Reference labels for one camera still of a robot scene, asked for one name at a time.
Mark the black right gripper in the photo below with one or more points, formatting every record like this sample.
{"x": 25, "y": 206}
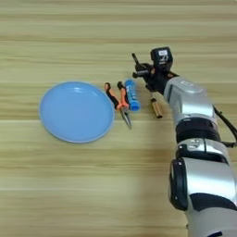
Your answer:
{"x": 157, "y": 80}

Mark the orange and black pliers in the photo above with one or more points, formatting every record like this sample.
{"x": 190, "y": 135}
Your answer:
{"x": 118, "y": 100}

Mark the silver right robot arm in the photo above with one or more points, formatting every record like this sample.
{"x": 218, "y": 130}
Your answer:
{"x": 197, "y": 129}

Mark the black box with white label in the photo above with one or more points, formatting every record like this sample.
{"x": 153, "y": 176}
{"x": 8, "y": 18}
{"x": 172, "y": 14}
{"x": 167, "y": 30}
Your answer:
{"x": 162, "y": 58}

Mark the round blue plate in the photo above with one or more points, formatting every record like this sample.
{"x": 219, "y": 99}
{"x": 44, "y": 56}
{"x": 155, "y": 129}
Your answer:
{"x": 77, "y": 112}

